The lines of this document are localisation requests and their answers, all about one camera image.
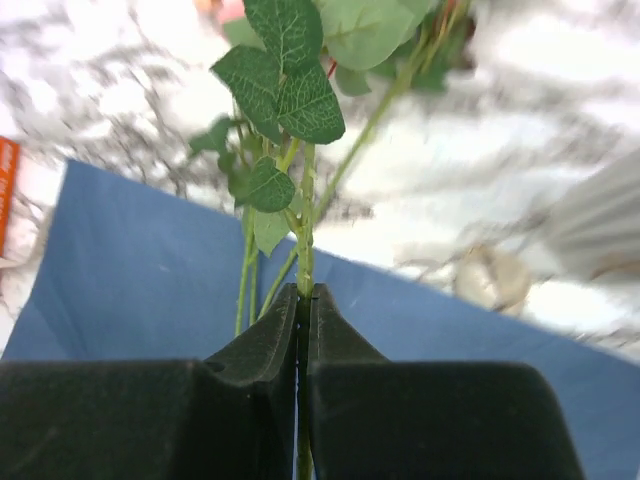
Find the blue wrapping paper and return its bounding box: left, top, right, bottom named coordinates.
left=4, top=162, right=639, bottom=479

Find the pink flower bouquet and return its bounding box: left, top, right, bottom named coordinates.
left=189, top=0, right=475, bottom=329

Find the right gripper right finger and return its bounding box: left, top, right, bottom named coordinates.
left=307, top=284, right=583, bottom=480

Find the orange packet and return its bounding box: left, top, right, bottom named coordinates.
left=0, top=137, right=21, bottom=253

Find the single green flower stem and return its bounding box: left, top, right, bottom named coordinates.
left=296, top=144, right=315, bottom=480

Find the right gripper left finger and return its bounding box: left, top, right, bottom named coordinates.
left=1, top=285, right=298, bottom=480

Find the white ceramic vase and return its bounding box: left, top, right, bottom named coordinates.
left=544, top=151, right=639, bottom=279

